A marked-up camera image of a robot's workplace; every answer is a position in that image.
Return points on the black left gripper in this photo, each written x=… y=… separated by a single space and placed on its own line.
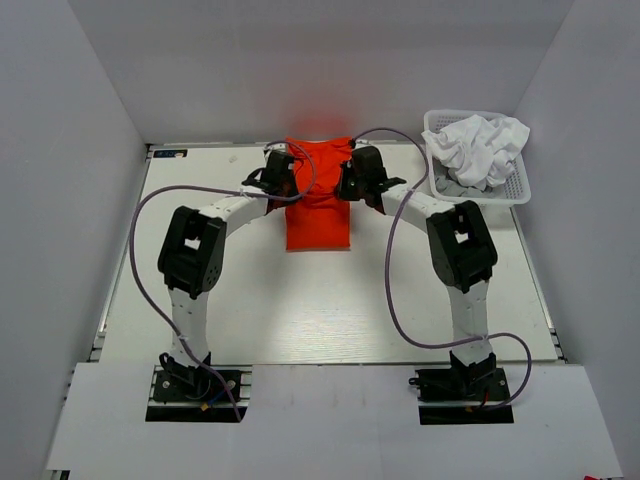
x=294 y=186

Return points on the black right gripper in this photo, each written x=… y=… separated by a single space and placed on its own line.
x=342 y=190

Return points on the orange t shirt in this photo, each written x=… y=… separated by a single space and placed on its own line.
x=320 y=220

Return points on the white t shirt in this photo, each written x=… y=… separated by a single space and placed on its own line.
x=479 y=153

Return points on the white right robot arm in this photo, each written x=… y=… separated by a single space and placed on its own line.
x=462 y=251

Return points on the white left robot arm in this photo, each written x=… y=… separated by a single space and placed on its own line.
x=191 y=257

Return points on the grey t shirt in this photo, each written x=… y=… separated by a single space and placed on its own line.
x=447 y=186

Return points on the blue label sticker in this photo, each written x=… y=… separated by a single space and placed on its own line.
x=170 y=153

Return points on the white plastic basket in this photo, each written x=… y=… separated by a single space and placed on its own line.
x=515 y=191

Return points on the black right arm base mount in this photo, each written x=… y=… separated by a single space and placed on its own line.
x=444 y=400

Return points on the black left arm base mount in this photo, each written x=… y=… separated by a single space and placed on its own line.
x=173 y=401

